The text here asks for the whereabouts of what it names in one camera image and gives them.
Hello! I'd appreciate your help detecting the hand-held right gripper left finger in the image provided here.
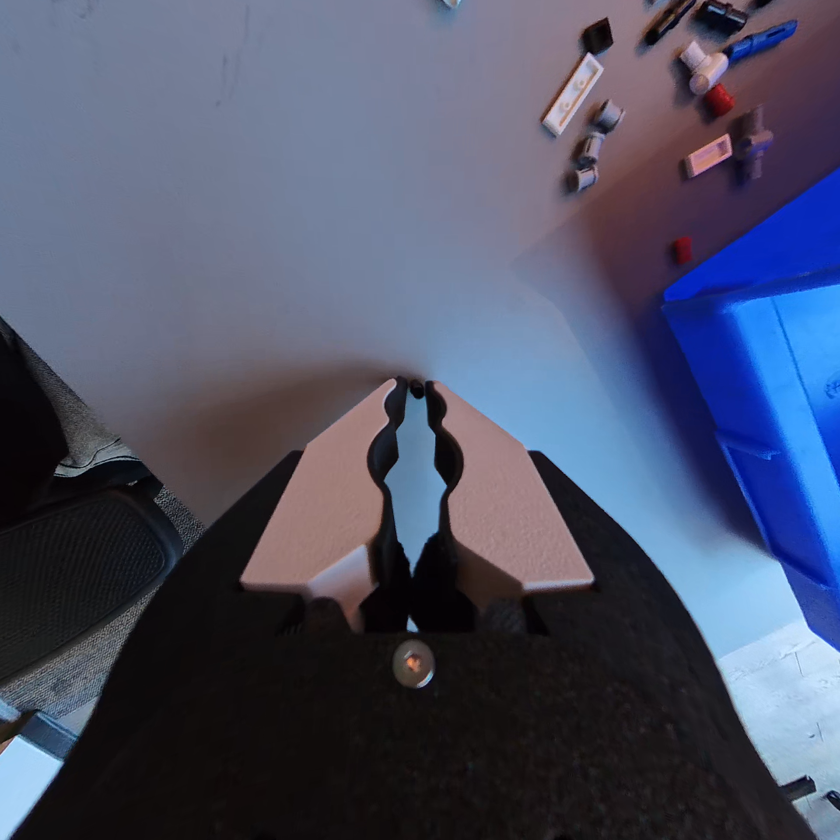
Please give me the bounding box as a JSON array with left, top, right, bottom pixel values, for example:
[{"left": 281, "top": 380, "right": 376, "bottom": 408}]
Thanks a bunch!
[{"left": 239, "top": 377, "right": 409, "bottom": 634}]

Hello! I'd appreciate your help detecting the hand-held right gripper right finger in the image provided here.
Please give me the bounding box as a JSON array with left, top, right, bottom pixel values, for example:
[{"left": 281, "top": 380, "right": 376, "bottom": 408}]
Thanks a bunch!
[{"left": 424, "top": 381, "right": 596, "bottom": 634}]

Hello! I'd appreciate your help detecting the pile of small lego pieces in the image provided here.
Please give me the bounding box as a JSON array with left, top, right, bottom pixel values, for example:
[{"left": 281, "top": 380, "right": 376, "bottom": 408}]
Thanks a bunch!
[{"left": 433, "top": 0, "right": 802, "bottom": 266}]

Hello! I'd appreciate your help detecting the blue plastic bin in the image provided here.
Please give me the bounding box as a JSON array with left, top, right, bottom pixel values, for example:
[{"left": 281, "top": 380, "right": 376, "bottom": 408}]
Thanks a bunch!
[{"left": 661, "top": 167, "right": 840, "bottom": 651}]

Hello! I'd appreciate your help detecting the grey mesh office chair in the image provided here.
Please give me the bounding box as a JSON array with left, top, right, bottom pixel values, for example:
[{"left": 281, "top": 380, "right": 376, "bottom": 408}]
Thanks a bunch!
[{"left": 0, "top": 489, "right": 186, "bottom": 685}]

